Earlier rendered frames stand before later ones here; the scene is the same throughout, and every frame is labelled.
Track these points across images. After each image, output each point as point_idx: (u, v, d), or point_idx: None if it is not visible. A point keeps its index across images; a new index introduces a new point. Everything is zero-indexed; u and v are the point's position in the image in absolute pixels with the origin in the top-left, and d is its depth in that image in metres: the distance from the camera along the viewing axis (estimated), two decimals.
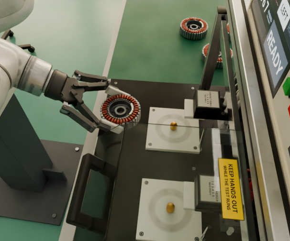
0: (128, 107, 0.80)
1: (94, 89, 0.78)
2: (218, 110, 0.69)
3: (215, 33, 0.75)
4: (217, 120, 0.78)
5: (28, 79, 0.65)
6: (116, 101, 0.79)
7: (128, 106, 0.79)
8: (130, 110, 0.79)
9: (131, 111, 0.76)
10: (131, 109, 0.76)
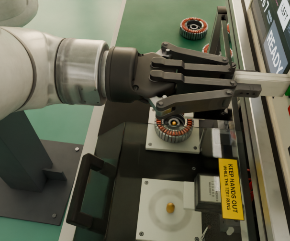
0: (180, 119, 0.82)
1: None
2: (218, 110, 0.69)
3: (215, 33, 0.75)
4: (217, 120, 0.78)
5: (67, 77, 0.34)
6: None
7: (181, 119, 0.82)
8: (183, 122, 0.81)
9: (185, 124, 0.78)
10: (185, 121, 0.79)
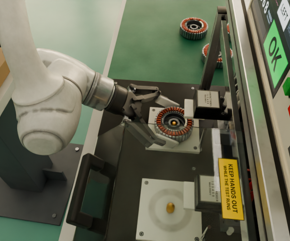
0: (180, 119, 0.82)
1: (147, 100, 0.80)
2: (218, 110, 0.69)
3: (215, 33, 0.75)
4: (217, 120, 0.78)
5: (94, 95, 0.68)
6: (169, 114, 0.81)
7: (181, 119, 0.82)
8: (183, 122, 0.81)
9: (185, 124, 0.78)
10: (185, 121, 0.79)
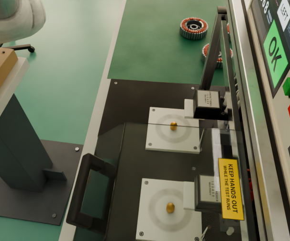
0: None
1: None
2: (218, 110, 0.69)
3: (215, 33, 0.75)
4: (217, 120, 0.78)
5: None
6: None
7: None
8: None
9: None
10: None
